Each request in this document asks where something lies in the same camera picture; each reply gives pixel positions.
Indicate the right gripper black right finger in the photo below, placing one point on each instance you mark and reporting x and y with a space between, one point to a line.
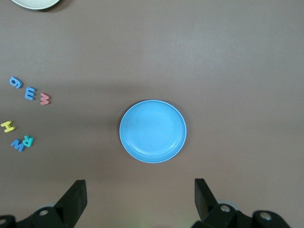
209 209

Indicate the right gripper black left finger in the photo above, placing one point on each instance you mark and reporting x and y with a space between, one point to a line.
71 209

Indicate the teal foam letter R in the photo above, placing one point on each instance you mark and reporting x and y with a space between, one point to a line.
29 141

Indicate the blue foam letter W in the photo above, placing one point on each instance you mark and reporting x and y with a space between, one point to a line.
18 145

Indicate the yellow foam letter H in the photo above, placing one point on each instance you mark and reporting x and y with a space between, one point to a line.
8 126

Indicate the pink foam letter m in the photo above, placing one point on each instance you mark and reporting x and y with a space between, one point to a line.
45 99

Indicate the blue foam letter E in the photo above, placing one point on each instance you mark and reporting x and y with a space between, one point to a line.
29 93

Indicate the blue foam letter g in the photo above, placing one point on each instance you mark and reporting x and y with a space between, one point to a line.
14 80

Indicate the blue plate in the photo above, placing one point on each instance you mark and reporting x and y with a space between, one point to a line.
153 131

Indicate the beige plate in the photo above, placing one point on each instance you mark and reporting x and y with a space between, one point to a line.
35 3

